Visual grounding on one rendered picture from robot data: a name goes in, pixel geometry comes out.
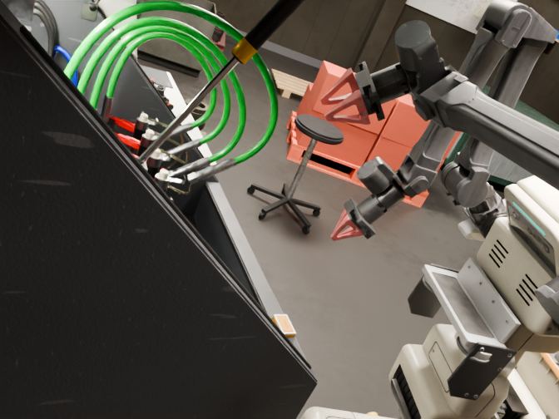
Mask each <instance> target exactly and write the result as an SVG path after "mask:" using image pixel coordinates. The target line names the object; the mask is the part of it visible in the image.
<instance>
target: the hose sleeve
mask: <svg viewBox="0 0 559 419"><path fill-rule="evenodd" d="M235 166H237V164H236V162H235V158H230V159H228V160H224V161H222V162H220V163H218V164H215V165H212V166H210V167H207V168H204V169H203V170H199V171H196V173H195V174H196V177H197V179H198V181H200V180H203V179H205V178H209V177H210V176H212V175H216V174H218V173H220V172H222V171H225V170H228V169H231V168H233V167H235Z"/></svg>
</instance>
